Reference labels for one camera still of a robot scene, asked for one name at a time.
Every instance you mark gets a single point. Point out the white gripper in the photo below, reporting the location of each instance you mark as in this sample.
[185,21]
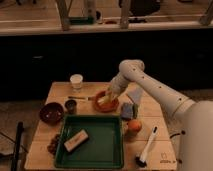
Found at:
[118,84]

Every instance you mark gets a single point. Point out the yellow banana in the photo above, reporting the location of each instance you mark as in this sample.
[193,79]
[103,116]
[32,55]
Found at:
[109,96]

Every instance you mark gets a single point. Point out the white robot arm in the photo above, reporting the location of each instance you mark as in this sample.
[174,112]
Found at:
[196,144]

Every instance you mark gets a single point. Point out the red bowl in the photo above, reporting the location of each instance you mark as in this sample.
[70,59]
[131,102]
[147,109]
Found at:
[106,106]

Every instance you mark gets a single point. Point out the dark brown bowl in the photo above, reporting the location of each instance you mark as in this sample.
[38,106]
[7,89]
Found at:
[52,113]

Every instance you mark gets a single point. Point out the blue sponge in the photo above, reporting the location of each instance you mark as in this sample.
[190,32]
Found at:
[127,111]

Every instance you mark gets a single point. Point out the white plastic cup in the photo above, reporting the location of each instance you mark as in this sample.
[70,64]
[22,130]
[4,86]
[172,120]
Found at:
[76,81]

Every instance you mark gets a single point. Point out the orange fruit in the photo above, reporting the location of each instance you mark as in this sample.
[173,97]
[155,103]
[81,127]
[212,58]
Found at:
[134,126]

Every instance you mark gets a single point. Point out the small dark cup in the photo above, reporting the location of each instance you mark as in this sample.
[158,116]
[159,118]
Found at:
[71,106]

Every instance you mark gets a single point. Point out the green plastic tray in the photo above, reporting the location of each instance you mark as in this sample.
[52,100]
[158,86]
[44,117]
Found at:
[102,150]

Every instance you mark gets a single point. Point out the white dish brush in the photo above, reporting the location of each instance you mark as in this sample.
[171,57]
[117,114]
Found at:
[141,158]

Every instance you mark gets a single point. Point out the bunch of brown grapes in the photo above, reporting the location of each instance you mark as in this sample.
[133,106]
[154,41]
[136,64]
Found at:
[52,147]

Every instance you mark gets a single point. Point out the black stand pole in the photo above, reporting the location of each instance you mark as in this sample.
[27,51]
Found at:
[17,144]

